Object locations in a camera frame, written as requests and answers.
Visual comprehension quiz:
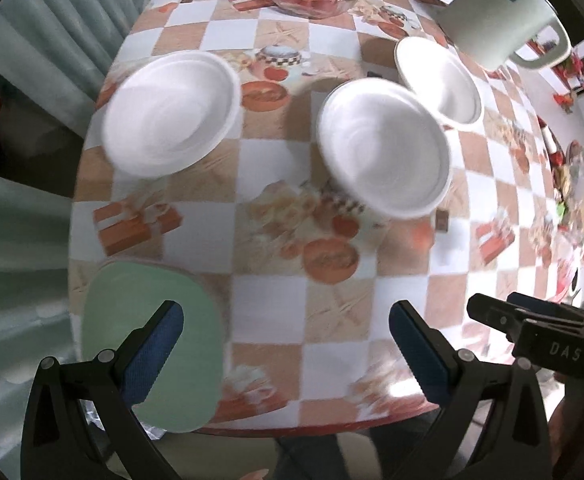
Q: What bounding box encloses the white foam bowl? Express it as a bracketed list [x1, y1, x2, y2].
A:
[100, 50, 243, 179]
[317, 78, 454, 220]
[394, 36, 483, 128]

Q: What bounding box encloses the checkered printed tablecloth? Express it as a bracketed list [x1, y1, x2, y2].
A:
[66, 0, 584, 433]

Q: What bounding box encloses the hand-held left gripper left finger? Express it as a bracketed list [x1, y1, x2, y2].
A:
[20, 300, 185, 480]

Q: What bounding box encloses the red paper decoration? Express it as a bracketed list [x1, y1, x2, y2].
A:
[552, 87, 580, 111]

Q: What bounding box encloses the green square plate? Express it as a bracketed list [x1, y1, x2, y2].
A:
[80, 259, 224, 433]

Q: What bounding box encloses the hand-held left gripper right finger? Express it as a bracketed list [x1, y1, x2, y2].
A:
[388, 300, 555, 480]

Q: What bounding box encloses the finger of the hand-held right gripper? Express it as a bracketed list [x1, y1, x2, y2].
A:
[506, 291, 584, 323]
[466, 293, 529, 344]

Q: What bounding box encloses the pile of wrapped sweets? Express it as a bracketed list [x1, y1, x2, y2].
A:
[552, 145, 584, 271]

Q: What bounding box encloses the pale green plastic jug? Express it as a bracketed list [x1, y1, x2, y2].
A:
[437, 0, 572, 71]

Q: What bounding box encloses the pale green ribbed sofa cover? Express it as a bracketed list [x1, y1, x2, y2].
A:
[0, 0, 173, 480]

